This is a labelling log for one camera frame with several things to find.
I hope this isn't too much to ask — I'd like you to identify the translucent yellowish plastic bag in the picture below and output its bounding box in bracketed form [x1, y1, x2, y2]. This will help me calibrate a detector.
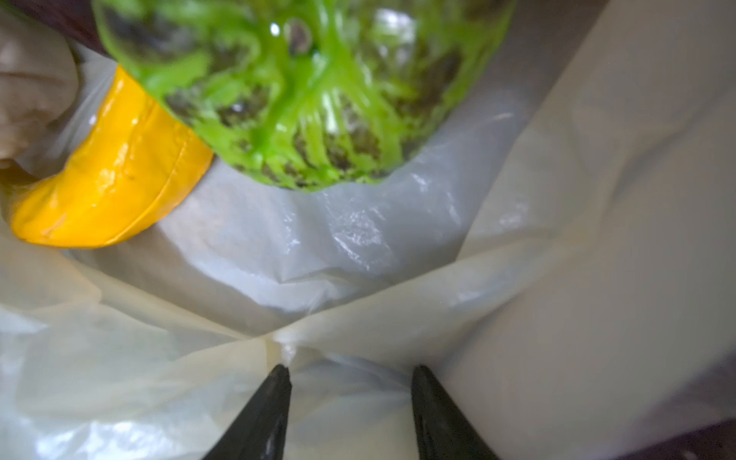
[1, 1, 735, 459]

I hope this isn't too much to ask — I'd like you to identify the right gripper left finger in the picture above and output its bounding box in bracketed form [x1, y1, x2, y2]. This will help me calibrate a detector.
[202, 364, 292, 460]

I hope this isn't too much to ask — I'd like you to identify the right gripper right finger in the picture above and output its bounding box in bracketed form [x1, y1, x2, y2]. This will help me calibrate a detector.
[411, 365, 499, 460]

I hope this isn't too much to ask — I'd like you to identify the yellow fake banana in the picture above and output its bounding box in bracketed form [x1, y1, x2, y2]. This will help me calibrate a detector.
[1, 67, 214, 249]

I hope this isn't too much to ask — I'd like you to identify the beige fake potato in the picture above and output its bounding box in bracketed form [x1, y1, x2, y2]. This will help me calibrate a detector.
[1, 3, 80, 160]

